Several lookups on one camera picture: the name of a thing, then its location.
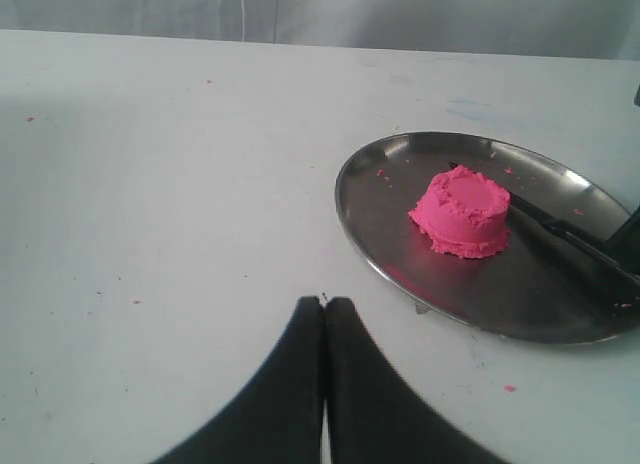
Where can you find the round steel plate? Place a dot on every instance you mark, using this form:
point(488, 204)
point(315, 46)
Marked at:
point(540, 289)

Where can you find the pink sand mound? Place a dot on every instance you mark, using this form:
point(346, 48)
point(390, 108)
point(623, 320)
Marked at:
point(464, 214)

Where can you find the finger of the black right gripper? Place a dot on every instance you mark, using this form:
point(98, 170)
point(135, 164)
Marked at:
point(622, 248)

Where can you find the black knife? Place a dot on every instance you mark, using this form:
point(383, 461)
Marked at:
point(526, 213)

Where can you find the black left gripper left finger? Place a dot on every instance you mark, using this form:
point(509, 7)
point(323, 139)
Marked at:
point(277, 417)

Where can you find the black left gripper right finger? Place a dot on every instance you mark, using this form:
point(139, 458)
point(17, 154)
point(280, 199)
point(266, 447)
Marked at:
point(373, 414)

